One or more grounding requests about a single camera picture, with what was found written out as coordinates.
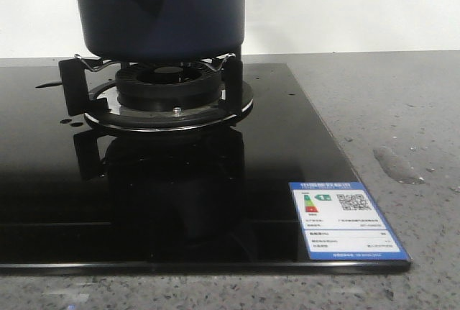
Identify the right black gas burner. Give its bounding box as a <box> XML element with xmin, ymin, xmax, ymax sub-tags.
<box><xmin>58</xmin><ymin>53</ymin><xmax>253</xmax><ymax>133</ymax></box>

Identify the blue energy label sticker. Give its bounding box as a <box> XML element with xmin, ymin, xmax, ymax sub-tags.
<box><xmin>289</xmin><ymin>182</ymin><xmax>410</xmax><ymax>261</ymax></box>

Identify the black glass gas cooktop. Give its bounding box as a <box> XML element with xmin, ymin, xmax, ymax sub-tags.
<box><xmin>1</xmin><ymin>63</ymin><xmax>411</xmax><ymax>274</ymax></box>

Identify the blue saucepan with handle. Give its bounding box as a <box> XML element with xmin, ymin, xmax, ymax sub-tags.
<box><xmin>77</xmin><ymin>0</ymin><xmax>244</xmax><ymax>62</ymax></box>

